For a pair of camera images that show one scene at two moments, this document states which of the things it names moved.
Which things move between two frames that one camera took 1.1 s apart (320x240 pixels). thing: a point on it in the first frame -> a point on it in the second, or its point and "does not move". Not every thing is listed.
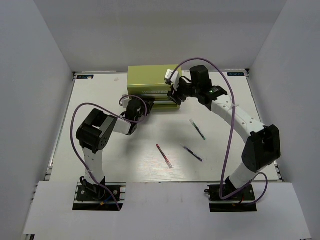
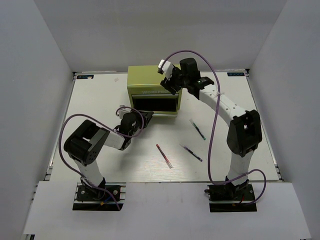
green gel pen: x=198 y=129 does not move
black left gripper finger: x=149 y=104 -> x=146 y=118
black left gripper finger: x=146 y=100 -> x=146 y=115
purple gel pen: x=192 y=153 does not move
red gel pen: x=164 y=157 does not move
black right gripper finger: x=179 y=99 -> x=173 y=89
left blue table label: x=85 y=76 does not move
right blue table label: x=235 y=74 does not move
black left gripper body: x=142 y=110 -> x=138 y=124
